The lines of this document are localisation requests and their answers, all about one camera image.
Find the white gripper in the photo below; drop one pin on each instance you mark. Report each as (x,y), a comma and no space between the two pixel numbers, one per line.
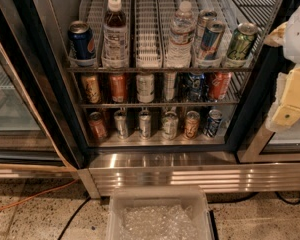
(299,39)

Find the blue pepsi can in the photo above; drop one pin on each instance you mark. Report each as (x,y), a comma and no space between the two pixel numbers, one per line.
(82,43)

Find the green soda can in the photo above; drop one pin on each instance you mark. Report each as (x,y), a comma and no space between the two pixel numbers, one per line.
(241,44)

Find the red soda can middle shelf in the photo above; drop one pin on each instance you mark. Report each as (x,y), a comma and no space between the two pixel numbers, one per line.
(218,84)

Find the blue silver energy drink can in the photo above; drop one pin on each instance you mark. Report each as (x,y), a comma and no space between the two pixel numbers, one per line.
(206,50)

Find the blue white can bottom shelf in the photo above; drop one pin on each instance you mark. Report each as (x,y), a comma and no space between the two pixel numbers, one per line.
(213,122)

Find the silver can rear top shelf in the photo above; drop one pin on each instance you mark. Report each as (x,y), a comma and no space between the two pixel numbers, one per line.
(204,17)

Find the dark blue can middle shelf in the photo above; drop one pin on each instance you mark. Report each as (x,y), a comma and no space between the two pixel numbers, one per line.
(194,84)

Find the orange gold can bottom shelf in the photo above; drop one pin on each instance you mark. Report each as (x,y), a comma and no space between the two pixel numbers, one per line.
(191,125)

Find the silver can middle shelf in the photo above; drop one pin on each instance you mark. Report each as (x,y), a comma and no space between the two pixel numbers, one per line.
(169,85)

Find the silver white can bottom shelf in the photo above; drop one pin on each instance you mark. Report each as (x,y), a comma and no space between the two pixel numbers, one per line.
(170,125)

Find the white can middle shelf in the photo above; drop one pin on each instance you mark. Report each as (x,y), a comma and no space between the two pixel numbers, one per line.
(145,88)

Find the silver can bottom shelf centre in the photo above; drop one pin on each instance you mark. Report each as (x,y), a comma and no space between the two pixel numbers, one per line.
(145,124)

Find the steel glass-door fridge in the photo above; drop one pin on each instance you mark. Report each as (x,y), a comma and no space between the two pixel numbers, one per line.
(44,112)

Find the orange can middle shelf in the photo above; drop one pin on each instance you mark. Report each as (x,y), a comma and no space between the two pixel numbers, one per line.
(118,87)

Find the silver can bottom shelf left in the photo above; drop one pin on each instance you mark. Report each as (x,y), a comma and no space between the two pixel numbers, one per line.
(120,118)

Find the gold can middle shelf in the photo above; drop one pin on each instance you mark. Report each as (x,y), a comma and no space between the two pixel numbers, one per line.
(91,88)

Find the brown can bottom shelf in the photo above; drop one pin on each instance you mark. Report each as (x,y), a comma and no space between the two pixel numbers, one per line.
(98,126)

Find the clear water bottle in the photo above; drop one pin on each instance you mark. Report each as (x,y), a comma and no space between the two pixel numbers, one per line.
(181,35)

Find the brown tea bottle white cap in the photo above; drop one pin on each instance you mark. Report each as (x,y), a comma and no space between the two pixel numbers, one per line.
(115,33)

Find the clear plastic bin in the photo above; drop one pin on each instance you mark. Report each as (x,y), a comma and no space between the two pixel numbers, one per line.
(159,213)

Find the white wire shelf rack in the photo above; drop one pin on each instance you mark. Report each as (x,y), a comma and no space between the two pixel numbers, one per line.
(149,22)

